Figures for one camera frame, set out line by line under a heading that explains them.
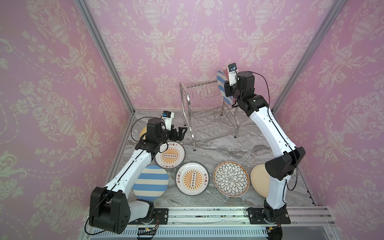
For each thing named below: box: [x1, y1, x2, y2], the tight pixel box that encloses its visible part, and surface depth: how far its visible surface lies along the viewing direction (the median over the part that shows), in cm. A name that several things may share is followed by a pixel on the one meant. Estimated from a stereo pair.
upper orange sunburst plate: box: [154, 141, 186, 169], surface depth 96 cm
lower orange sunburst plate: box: [175, 161, 210, 196], surface depth 87 cm
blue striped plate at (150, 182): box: [132, 165, 169, 201], surface depth 85 cm
